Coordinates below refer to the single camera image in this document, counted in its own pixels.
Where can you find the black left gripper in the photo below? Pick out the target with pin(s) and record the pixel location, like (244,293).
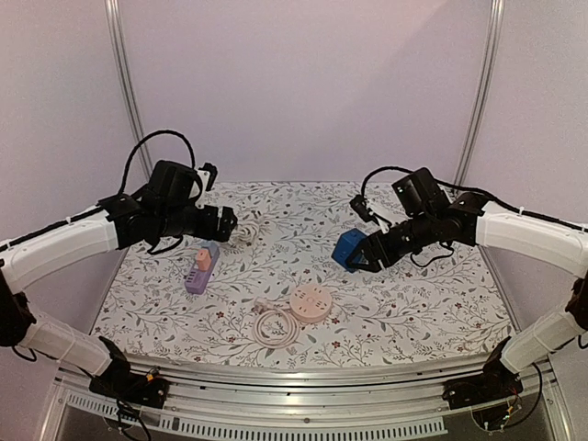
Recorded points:
(224,229)

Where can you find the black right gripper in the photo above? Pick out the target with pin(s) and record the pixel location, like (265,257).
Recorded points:
(383,243)

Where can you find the light blue plug adapter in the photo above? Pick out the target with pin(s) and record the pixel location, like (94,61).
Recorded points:
(213,249)

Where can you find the dark blue cube socket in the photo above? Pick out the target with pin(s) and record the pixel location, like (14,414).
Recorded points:
(345,244)

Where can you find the pink plug adapter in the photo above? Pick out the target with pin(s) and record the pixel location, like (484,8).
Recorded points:
(203,260)

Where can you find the purple power strip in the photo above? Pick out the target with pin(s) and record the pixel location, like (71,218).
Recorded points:
(196,281)

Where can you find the pink round power socket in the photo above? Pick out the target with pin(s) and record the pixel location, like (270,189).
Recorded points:
(310,303)

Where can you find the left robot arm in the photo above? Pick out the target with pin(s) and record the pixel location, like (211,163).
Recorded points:
(168,206)

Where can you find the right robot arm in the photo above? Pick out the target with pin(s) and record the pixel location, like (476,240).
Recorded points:
(476,221)

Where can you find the floral table cloth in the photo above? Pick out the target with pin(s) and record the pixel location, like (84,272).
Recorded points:
(434,306)

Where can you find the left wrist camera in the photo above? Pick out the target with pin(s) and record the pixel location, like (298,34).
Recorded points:
(207,174)

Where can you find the aluminium front rail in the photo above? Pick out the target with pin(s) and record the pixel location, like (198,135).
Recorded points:
(392,402)

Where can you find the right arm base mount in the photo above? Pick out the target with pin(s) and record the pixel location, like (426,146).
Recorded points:
(495,382)

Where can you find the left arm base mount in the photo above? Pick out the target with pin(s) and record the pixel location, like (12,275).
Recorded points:
(119,382)

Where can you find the right aluminium frame post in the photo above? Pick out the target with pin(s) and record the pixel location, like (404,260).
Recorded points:
(489,57)

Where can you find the aluminium frame post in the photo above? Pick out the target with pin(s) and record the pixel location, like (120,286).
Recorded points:
(489,57)
(116,34)

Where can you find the left aluminium frame post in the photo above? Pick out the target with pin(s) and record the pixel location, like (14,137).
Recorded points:
(116,34)

